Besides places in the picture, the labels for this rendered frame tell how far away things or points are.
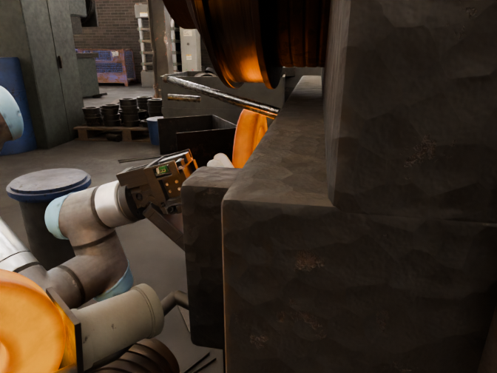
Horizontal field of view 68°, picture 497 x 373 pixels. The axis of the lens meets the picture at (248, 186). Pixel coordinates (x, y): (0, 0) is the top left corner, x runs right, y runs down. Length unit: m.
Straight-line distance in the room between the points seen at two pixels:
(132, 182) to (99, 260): 0.15
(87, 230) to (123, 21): 11.45
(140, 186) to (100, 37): 11.82
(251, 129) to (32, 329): 0.40
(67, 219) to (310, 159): 0.49
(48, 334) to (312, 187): 0.28
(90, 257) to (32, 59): 3.57
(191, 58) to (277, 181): 10.17
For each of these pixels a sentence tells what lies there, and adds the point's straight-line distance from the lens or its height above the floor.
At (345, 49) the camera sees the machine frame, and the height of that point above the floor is 0.94.
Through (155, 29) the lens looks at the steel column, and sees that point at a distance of 7.79.
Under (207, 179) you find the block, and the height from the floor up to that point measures 0.80.
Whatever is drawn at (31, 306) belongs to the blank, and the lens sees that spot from 0.37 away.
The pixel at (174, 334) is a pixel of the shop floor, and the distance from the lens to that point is 1.42.
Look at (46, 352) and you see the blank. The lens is 0.40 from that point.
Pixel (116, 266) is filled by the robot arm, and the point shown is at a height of 0.59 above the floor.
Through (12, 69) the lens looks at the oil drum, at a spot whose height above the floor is 0.78.
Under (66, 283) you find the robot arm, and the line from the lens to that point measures 0.64.
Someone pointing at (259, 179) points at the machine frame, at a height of 0.87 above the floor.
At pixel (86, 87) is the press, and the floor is 0.21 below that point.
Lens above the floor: 0.94
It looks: 20 degrees down
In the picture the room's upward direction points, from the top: straight up
